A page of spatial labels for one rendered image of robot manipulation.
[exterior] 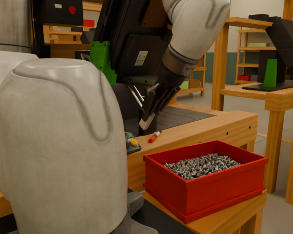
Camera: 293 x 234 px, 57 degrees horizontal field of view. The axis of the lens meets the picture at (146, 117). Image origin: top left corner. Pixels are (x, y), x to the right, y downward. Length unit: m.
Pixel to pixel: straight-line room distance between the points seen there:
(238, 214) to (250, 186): 0.10
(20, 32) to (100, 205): 0.31
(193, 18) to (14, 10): 0.36
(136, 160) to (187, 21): 0.49
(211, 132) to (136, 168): 0.44
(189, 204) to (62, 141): 0.48
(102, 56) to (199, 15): 0.53
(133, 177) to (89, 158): 0.63
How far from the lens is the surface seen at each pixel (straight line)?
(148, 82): 1.03
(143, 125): 0.86
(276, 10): 10.64
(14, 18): 0.51
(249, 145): 1.61
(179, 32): 0.67
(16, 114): 0.32
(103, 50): 1.08
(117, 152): 0.34
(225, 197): 0.81
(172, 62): 0.70
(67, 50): 1.51
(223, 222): 0.78
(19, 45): 0.51
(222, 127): 1.30
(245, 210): 0.87
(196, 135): 1.15
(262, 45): 10.11
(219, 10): 0.66
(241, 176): 0.83
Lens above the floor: 1.23
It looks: 13 degrees down
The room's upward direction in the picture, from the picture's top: straight up
